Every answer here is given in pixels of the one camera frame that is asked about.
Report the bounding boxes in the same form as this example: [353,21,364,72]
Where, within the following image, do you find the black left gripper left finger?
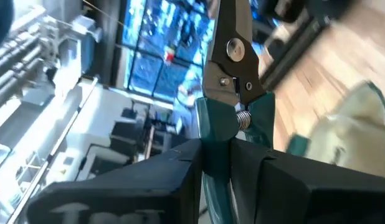
[26,138,203,224]

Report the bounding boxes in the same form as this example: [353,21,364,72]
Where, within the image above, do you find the pruning shears with teal handles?
[195,0,276,224]

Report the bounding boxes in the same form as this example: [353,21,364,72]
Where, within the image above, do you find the dark rounded foreground object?
[0,0,14,50]

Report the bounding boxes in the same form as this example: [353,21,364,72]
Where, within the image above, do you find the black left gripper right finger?
[230,138,385,224]

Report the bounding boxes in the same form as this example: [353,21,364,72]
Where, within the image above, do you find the large glass window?
[121,0,214,103]

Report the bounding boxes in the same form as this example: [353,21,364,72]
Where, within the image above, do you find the cream canvas bag green trim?
[285,80,385,180]

